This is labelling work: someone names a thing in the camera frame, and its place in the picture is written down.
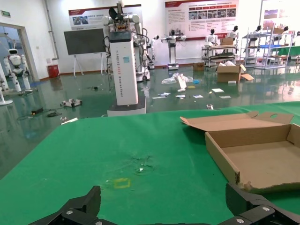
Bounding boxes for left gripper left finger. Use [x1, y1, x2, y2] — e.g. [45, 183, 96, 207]
[28, 186, 118, 225]

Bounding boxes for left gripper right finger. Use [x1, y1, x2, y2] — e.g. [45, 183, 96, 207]
[217, 183, 300, 225]

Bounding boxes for torn-edged open cardboard box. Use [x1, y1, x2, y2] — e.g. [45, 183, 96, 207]
[180, 111, 300, 195]

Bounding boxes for red floor box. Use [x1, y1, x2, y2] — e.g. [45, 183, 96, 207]
[48, 65, 59, 78]

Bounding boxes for green table cloth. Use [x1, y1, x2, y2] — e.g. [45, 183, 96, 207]
[0, 101, 300, 225]

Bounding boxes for white floor gadget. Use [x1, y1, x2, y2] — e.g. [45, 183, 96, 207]
[61, 98, 83, 108]

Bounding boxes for large open cardboard carton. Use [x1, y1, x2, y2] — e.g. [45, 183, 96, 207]
[216, 63, 255, 84]

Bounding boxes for white tower robot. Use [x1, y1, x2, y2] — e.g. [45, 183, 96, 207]
[102, 0, 150, 117]

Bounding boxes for clear plastic bags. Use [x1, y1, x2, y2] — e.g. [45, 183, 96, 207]
[161, 72, 194, 85]

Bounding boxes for metal storage rack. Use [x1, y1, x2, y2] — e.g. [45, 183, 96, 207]
[241, 28, 296, 70]

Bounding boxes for metal cart with carton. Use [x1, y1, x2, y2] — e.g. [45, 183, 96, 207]
[201, 37, 237, 68]

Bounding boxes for white humanoid robot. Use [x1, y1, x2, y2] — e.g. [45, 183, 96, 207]
[2, 48, 32, 94]

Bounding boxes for dark display on stand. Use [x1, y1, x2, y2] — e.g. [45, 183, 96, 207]
[63, 28, 107, 76]

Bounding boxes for white robot on pedestal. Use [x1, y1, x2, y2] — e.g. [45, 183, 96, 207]
[161, 29, 187, 71]

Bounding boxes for grey wall pipe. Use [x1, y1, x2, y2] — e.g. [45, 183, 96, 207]
[44, 0, 59, 60]

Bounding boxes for large wall info board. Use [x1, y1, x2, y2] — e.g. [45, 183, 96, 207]
[165, 0, 240, 39]

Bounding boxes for small red white wall poster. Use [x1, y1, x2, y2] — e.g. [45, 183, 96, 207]
[68, 4, 143, 30]

